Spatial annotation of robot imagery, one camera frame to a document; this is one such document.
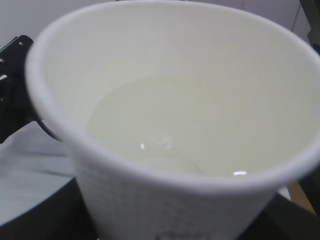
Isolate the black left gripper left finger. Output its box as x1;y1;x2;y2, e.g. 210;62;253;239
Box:
0;178;98;240

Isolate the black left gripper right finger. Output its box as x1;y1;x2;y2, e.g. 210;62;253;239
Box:
246;194;320;240

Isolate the white paper cup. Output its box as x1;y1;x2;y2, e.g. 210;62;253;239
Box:
25;0;320;240

